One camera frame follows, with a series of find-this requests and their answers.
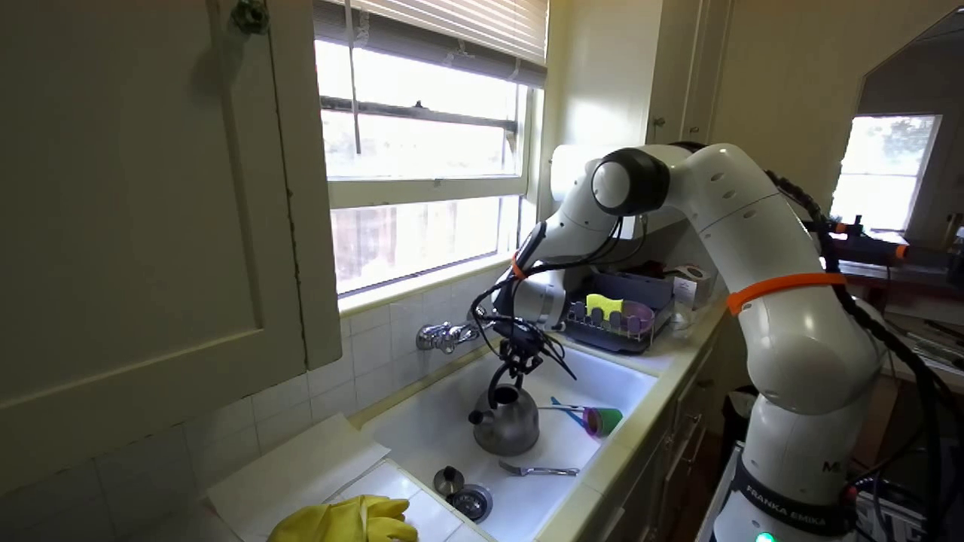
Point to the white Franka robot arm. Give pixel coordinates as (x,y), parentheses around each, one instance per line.
(793,340)

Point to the small bright window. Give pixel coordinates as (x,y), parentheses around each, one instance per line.
(884,165)

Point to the blue plastic utensil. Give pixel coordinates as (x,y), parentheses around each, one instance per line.
(567,409)

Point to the steel drain stopper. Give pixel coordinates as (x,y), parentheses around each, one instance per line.
(448,478)

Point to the steel sink drain strainer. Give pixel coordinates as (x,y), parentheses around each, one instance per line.
(470,500)

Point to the yellow rubber gloves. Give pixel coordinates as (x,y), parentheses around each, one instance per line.
(342,523)

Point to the yellow sponge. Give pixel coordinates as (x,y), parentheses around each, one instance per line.
(602,305)

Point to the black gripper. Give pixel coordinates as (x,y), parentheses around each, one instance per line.
(524,343)

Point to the chrome wall faucet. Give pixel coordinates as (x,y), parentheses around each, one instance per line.
(448,334)

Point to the cream lower cabinet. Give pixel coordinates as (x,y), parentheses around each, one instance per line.
(681,432)

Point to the dish drying rack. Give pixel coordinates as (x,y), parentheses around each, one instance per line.
(644,321)

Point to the white enamel sink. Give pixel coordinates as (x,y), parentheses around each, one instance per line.
(423,432)

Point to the steel fork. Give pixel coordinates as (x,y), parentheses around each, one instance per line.
(536,468)

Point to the green cup with purple rim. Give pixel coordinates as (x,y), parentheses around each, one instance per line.
(602,422)

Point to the large kitchen window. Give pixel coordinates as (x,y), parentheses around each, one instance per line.
(423,151)

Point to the cream wall cabinet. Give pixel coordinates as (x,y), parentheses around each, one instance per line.
(141,198)

